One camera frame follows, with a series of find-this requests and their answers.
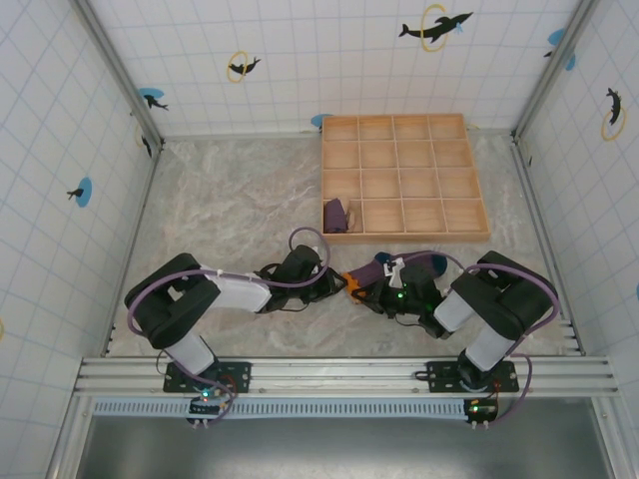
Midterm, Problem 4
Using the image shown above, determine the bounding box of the purple sock with orange cuff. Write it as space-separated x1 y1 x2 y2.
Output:
341 250 451 306

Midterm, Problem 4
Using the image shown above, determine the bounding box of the purple sock with peach heel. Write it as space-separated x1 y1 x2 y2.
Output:
322 197 365 236

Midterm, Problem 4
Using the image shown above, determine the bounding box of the wooden compartment tray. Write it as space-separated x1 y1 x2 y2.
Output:
319 113 492 246

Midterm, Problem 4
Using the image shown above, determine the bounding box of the steel sheet panel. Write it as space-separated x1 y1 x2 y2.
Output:
79 398 618 479

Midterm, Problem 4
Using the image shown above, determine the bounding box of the blue oval dolphin sticker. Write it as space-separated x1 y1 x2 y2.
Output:
66 177 95 209
138 87 170 112

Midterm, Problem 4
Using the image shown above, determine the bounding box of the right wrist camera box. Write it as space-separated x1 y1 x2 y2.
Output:
382 255 407 290

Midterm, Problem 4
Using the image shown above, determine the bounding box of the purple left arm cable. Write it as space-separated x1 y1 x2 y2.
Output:
124 226 333 424

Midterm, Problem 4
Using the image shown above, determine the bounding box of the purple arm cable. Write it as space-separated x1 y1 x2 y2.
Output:
396 250 561 425
124 226 333 424

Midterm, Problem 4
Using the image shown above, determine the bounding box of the aluminium mounting rail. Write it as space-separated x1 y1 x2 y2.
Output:
73 354 620 398

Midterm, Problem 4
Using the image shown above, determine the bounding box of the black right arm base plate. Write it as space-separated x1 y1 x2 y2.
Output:
426 359 520 395

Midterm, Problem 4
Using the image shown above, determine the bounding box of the white slotted cable duct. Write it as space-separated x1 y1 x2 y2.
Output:
92 397 500 419

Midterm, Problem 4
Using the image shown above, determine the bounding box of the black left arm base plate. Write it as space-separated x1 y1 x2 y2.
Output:
163 359 253 395

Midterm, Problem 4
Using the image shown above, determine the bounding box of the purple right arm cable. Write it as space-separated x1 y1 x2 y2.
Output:
396 250 561 425

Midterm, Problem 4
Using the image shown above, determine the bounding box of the aluminium table side rail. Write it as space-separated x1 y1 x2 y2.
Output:
101 142 165 358
510 139 586 356

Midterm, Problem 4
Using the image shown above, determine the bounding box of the aluminium table back rail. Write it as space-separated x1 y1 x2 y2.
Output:
161 127 516 142

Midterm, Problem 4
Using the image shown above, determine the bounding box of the small dolphin yellow ring sticker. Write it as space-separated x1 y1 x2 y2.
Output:
227 49 263 84
134 124 154 160
600 87 628 143

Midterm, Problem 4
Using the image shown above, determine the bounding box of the aluminium corner post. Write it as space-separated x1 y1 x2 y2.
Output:
510 0 598 144
74 0 167 151

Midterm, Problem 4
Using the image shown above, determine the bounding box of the large dolphin yellow ring sticker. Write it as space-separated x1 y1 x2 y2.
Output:
397 3 475 54

